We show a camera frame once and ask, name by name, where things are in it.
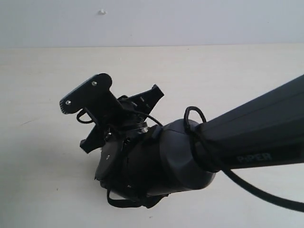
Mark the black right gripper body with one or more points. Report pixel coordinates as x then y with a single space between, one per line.
136 109

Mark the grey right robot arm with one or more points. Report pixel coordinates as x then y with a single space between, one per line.
145 164

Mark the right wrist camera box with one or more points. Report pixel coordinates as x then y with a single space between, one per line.
95 98

